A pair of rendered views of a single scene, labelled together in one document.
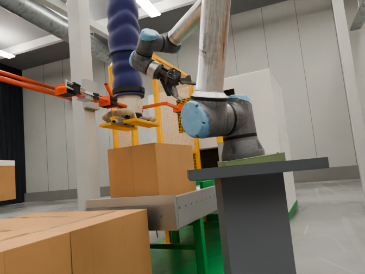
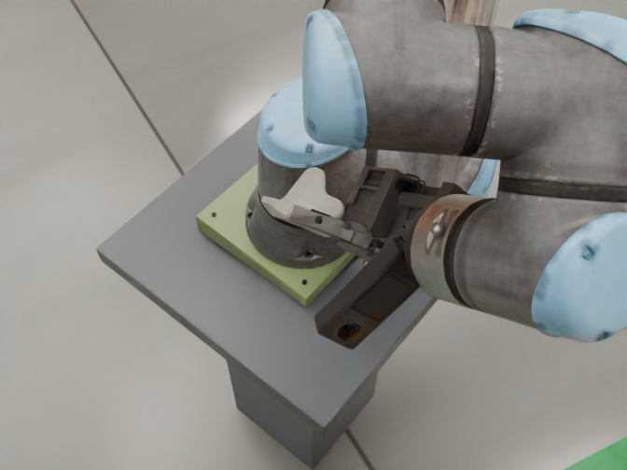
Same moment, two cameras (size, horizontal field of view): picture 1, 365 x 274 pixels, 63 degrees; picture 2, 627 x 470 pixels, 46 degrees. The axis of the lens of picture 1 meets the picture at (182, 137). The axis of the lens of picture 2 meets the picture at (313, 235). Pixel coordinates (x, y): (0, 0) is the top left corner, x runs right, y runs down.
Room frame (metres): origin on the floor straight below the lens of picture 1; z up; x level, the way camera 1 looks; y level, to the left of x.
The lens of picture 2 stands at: (1.88, 0.24, 1.80)
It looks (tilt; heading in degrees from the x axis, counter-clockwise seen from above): 55 degrees down; 220
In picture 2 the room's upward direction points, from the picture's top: straight up
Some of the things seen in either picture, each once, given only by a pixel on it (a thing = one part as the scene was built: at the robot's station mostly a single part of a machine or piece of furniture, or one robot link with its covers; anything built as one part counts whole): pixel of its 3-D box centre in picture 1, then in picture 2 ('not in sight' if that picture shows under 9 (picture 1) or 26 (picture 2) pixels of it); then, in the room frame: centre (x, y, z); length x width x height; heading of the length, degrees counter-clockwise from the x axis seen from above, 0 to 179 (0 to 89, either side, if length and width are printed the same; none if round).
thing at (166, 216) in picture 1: (128, 218); not in sight; (1.97, 0.40, 0.48); 0.70 x 0.03 x 0.15; 65
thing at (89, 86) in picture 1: (90, 94); not in sight; (3.04, 0.91, 1.62); 0.20 x 0.05 x 0.30; 155
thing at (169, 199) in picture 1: (127, 201); not in sight; (1.98, 0.40, 0.58); 0.70 x 0.03 x 0.06; 65
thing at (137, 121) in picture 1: (142, 120); not in sight; (2.02, 0.26, 1.11); 0.34 x 0.10 x 0.05; 158
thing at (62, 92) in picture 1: (66, 90); not in sight; (1.50, 0.58, 1.22); 0.08 x 0.07 x 0.05; 158
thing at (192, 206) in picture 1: (228, 192); not in sight; (2.90, -0.39, 0.50); 2.31 x 0.05 x 0.19; 155
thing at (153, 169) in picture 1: (155, 173); not in sight; (2.30, 0.24, 0.75); 0.60 x 0.40 x 0.40; 155
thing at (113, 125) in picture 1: (119, 125); not in sight; (2.09, 0.44, 1.11); 0.34 x 0.10 x 0.05; 158
